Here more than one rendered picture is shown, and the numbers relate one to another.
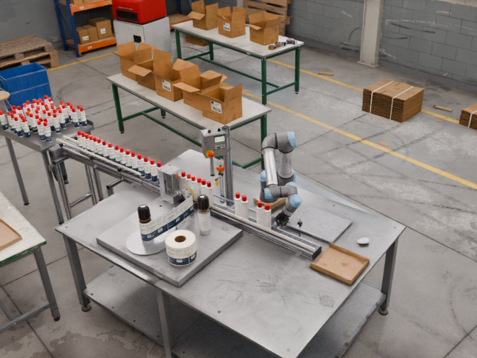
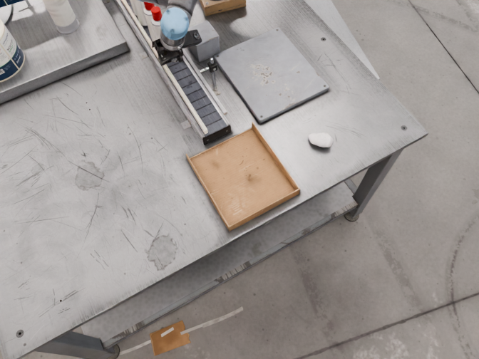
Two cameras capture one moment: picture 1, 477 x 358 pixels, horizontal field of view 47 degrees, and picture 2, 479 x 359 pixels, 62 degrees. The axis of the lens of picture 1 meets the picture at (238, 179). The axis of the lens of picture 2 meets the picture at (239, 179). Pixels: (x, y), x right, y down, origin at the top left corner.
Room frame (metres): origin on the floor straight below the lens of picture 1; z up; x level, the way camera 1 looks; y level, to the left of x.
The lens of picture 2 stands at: (2.20, -0.88, 2.02)
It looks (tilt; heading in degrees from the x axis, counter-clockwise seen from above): 63 degrees down; 24
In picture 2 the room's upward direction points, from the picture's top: 3 degrees counter-clockwise
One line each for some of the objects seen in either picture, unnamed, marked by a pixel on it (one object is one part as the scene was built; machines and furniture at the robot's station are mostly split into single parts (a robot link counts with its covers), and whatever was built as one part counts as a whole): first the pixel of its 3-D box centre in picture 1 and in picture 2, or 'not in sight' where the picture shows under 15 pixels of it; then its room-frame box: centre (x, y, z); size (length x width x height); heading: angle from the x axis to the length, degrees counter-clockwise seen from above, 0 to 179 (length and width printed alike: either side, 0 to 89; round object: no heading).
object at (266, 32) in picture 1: (262, 29); not in sight; (7.80, -0.43, 0.97); 0.43 x 0.42 x 0.37; 126
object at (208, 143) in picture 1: (214, 142); not in sight; (3.52, 0.16, 1.38); 0.17 x 0.10 x 0.19; 106
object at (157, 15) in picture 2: (267, 217); (161, 33); (3.13, -0.19, 0.98); 0.05 x 0.05 x 0.20
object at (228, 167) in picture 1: (228, 167); not in sight; (3.53, 0.07, 1.16); 0.04 x 0.04 x 0.67; 51
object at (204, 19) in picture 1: (205, 14); not in sight; (8.72, 0.41, 0.97); 0.51 x 0.36 x 0.37; 133
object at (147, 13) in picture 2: (260, 214); (154, 22); (3.16, -0.14, 0.98); 0.05 x 0.05 x 0.20
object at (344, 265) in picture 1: (339, 262); (241, 173); (2.76, -0.64, 0.85); 0.30 x 0.26 x 0.04; 51
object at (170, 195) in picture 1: (171, 183); not in sight; (3.58, 0.52, 1.01); 0.14 x 0.13 x 0.26; 51
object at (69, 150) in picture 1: (107, 197); not in sight; (4.28, 1.22, 0.47); 1.17 x 0.38 x 0.94; 51
